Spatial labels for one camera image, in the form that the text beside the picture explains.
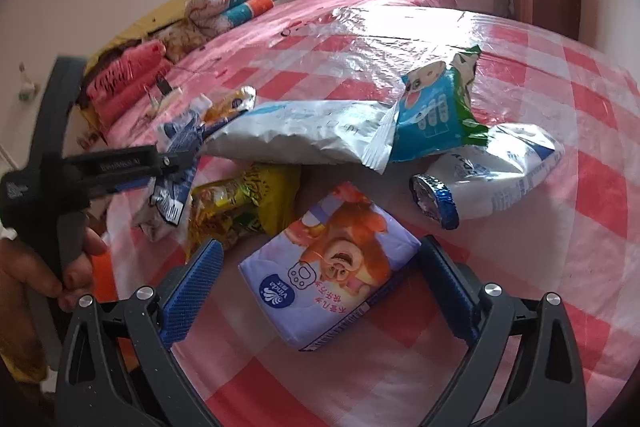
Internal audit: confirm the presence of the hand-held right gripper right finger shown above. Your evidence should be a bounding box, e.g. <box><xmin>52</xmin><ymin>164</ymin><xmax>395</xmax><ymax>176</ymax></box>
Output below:
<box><xmin>405</xmin><ymin>234</ymin><xmax>588</xmax><ymax>427</ymax></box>

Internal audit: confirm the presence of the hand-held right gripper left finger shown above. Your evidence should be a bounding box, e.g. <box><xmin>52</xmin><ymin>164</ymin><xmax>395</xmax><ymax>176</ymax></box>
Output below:
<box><xmin>54</xmin><ymin>238</ymin><xmax>226</xmax><ymax>427</ymax></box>

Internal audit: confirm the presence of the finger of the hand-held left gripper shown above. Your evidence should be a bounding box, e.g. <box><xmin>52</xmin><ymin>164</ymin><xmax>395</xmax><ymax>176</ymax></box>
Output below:
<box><xmin>147</xmin><ymin>146</ymin><xmax>201</xmax><ymax>195</ymax></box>

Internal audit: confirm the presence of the small blue white wrapper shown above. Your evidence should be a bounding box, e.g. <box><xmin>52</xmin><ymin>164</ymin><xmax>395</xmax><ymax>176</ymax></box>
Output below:
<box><xmin>132</xmin><ymin>109</ymin><xmax>206</xmax><ymax>242</ymax></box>

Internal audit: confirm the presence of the yellow snack wrapper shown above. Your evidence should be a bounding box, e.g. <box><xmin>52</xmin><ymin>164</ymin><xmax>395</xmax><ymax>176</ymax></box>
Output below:
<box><xmin>185</xmin><ymin>163</ymin><xmax>302</xmax><ymax>263</ymax></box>

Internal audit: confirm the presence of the yellow blue candy wrapper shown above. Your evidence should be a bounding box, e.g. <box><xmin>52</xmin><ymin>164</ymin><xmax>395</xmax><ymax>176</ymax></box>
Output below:
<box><xmin>197</xmin><ymin>86</ymin><xmax>257</xmax><ymax>130</ymax></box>

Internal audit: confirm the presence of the white bottle with foil lid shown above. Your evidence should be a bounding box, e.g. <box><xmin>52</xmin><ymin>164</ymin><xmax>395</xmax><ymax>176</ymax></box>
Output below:
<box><xmin>409</xmin><ymin>152</ymin><xmax>501</xmax><ymax>233</ymax></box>

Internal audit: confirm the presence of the purple cartoon tissue pack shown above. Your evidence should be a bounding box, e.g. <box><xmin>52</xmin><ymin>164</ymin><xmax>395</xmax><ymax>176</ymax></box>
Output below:
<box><xmin>237</xmin><ymin>181</ymin><xmax>422</xmax><ymax>353</ymax></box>

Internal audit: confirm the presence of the large white snack bag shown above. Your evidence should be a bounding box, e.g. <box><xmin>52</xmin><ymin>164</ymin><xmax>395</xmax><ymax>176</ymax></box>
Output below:
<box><xmin>202</xmin><ymin>99</ymin><xmax>398</xmax><ymax>175</ymax></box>

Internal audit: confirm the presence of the white blue pouch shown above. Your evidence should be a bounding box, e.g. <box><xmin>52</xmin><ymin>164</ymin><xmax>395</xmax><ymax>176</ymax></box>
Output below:
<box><xmin>452</xmin><ymin>123</ymin><xmax>566</xmax><ymax>220</ymax></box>

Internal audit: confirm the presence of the blue green snack bag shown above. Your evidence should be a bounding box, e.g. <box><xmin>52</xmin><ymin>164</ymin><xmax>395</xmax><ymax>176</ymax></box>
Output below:
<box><xmin>387</xmin><ymin>46</ymin><xmax>493</xmax><ymax>162</ymax></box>

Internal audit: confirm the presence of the person's left hand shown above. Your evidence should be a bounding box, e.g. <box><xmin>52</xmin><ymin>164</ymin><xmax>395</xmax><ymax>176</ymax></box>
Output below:
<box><xmin>0</xmin><ymin>226</ymin><xmax>108</xmax><ymax>314</ymax></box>

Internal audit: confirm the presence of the white power strip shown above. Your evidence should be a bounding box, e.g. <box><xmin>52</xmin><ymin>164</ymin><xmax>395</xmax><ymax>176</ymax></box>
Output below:
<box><xmin>147</xmin><ymin>89</ymin><xmax>181</xmax><ymax>112</ymax></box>

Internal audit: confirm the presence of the pink plush pillow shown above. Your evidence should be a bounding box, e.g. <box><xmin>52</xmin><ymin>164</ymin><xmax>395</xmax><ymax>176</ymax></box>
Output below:
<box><xmin>82</xmin><ymin>41</ymin><xmax>166</xmax><ymax>100</ymax></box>
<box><xmin>95</xmin><ymin>59</ymin><xmax>173</xmax><ymax>132</ymax></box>

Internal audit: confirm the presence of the gold floral pillow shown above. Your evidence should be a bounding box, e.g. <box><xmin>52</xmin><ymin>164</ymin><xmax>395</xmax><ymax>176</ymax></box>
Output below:
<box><xmin>155</xmin><ymin>19</ymin><xmax>211</xmax><ymax>60</ymax></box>

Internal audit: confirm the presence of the yellow headboard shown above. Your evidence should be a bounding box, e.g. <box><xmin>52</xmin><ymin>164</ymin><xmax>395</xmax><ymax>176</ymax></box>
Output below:
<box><xmin>82</xmin><ymin>0</ymin><xmax>228</xmax><ymax>78</ymax></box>

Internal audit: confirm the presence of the bed with pink sheet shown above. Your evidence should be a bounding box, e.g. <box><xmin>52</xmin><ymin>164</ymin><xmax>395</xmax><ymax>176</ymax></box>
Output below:
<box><xmin>80</xmin><ymin>0</ymin><xmax>458</xmax><ymax>158</ymax></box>

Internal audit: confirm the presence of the red white checkered tablecloth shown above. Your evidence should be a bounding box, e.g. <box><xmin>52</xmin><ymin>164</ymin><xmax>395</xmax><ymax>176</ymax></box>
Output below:
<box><xmin>107</xmin><ymin>4</ymin><xmax>640</xmax><ymax>427</ymax></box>

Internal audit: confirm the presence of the small white wall fixture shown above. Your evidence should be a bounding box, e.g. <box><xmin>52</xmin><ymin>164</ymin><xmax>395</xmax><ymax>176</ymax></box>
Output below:
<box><xmin>17</xmin><ymin>62</ymin><xmax>38</xmax><ymax>102</ymax></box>

